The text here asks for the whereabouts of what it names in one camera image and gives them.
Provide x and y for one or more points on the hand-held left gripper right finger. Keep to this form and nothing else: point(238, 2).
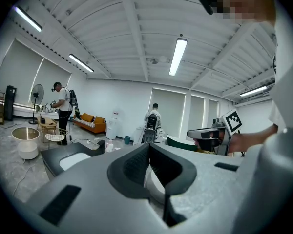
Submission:
point(175, 174)

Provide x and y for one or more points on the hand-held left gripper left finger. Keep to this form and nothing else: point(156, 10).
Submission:
point(129, 177)

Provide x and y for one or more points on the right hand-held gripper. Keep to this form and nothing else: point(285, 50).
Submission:
point(230, 123)

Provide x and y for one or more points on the white round item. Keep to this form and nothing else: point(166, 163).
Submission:
point(156, 186)

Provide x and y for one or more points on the person's right forearm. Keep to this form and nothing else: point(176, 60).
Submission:
point(254, 139)

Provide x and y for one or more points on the white sink basin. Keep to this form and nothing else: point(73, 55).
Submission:
point(73, 160)

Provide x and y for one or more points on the black sink counter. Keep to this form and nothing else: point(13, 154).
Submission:
point(51, 158)

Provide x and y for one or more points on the green and white tub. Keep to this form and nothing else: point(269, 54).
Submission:
point(180, 142)

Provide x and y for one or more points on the grey roller blind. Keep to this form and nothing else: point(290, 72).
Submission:
point(17, 74)
point(212, 111)
point(52, 77)
point(168, 111)
point(197, 111)

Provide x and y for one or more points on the teal waste bin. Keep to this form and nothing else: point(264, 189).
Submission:
point(127, 140)

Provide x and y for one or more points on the white water dispenser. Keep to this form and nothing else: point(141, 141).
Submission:
point(111, 128)

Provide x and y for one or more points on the orange sofa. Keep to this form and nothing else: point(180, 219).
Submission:
point(91, 124)

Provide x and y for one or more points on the long ceiling tube light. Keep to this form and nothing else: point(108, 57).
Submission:
point(177, 57)
point(253, 91)
point(81, 63)
point(28, 18)

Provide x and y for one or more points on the round white ceiling detector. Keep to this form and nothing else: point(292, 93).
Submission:
point(162, 59)

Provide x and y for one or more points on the person's white t-shirt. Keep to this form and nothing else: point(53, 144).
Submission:
point(289, 94)

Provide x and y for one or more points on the low wooden coffee table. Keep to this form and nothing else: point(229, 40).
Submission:
point(47, 123)

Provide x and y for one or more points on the round white side table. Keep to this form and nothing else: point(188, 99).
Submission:
point(27, 142)

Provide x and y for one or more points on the black standing fan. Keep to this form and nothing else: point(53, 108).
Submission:
point(37, 95)

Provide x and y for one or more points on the person's head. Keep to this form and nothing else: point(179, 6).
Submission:
point(249, 4)

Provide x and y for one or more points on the wooden shelf rack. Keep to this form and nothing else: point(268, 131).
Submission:
point(0, 108)

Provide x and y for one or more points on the black head-worn camera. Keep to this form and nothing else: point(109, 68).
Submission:
point(206, 5)

